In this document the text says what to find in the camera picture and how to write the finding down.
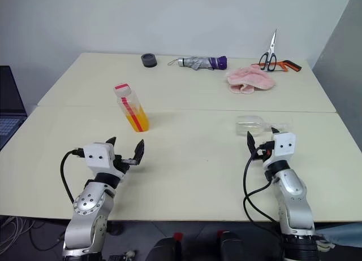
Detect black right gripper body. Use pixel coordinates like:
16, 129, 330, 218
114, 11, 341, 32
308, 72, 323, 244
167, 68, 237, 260
253, 141, 275, 162

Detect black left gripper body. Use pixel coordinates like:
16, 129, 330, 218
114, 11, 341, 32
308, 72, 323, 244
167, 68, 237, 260
113, 154, 136, 174

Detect clear orange juice bottle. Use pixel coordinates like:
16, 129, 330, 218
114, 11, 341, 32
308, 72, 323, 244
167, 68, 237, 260
116, 90, 150, 133

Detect white pink bottle cap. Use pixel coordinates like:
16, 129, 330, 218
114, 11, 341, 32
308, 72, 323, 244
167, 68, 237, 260
114, 83, 132, 98

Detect pink fluffy towel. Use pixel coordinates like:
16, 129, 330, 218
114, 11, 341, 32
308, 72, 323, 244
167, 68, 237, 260
226, 65, 277, 95

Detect orange black hand saw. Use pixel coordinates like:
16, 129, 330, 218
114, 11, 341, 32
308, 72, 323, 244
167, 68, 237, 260
251, 59, 302, 73

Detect dark grey round cup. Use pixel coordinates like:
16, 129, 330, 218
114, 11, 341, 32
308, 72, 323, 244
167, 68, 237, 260
141, 53, 158, 68

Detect folded grey purple umbrella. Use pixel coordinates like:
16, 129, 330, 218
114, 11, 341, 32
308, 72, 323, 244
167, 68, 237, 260
167, 55, 229, 71

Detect dark rounded shape red top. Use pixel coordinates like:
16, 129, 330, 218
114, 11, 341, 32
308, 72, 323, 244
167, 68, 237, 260
216, 230, 245, 261
145, 232, 183, 261

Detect dark laptop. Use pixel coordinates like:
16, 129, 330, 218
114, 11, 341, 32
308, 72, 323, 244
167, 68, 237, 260
0, 65, 28, 152

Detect light blue fabric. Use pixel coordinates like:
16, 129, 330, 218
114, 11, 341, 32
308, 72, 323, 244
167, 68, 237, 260
316, 223, 362, 247

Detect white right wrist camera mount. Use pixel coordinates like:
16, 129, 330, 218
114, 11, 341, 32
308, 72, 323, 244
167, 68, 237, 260
262, 132, 298, 168

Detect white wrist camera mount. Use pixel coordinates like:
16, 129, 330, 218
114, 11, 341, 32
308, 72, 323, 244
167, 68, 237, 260
262, 132, 298, 168
83, 141, 126, 180

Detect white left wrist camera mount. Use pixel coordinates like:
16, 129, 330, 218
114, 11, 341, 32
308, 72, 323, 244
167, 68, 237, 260
83, 141, 126, 180

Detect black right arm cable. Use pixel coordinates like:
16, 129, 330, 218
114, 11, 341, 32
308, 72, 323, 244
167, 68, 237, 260
243, 143, 283, 231

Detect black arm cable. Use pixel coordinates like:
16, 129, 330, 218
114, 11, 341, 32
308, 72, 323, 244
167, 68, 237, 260
243, 143, 283, 231
59, 149, 85, 203

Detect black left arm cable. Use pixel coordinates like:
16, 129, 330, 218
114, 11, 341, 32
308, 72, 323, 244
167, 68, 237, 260
59, 149, 85, 203

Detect black handled kitchen scissors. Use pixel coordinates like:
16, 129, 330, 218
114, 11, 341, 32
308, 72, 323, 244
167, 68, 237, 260
258, 28, 279, 72

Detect black floor cable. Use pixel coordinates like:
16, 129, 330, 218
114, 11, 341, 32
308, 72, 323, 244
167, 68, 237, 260
27, 220, 66, 252

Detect white floor cable bundle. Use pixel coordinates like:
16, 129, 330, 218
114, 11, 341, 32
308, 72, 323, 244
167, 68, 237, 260
0, 215, 36, 246

